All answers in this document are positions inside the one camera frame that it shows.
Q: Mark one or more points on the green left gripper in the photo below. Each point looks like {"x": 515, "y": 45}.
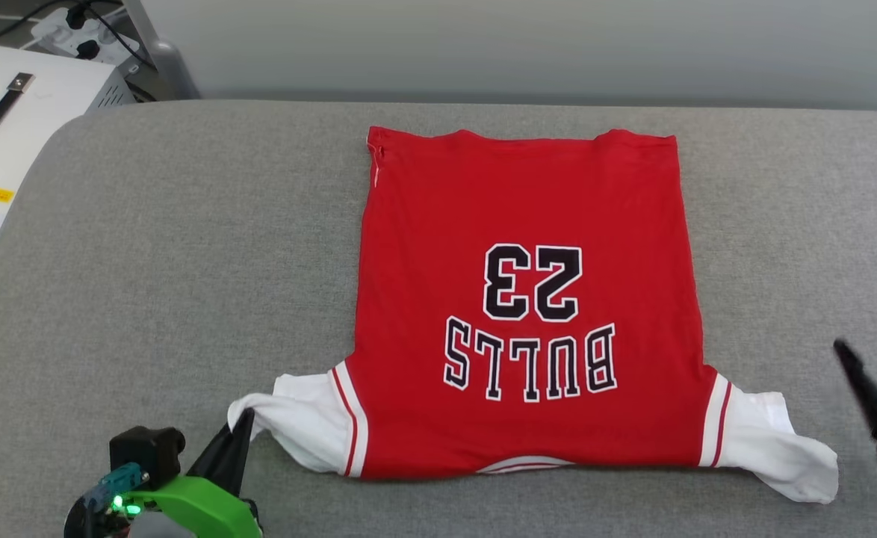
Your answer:
{"x": 199, "y": 508}

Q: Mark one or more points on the red basketball jersey white sleeves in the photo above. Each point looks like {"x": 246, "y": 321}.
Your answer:
{"x": 528, "y": 209}

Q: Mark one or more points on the grey partition leg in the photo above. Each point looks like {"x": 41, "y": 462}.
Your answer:
{"x": 173, "y": 75}

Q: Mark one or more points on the white equipment box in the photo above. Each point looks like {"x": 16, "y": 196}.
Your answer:
{"x": 50, "y": 97}

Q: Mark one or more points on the black power plug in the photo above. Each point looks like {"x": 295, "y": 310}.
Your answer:
{"x": 76, "y": 16}
{"x": 89, "y": 50}

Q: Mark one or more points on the white power strip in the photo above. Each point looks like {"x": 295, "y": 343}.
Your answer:
{"x": 110, "y": 41}

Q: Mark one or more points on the white partition panel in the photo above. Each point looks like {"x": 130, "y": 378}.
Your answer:
{"x": 528, "y": 45}

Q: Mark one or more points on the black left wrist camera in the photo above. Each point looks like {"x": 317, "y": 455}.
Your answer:
{"x": 147, "y": 452}

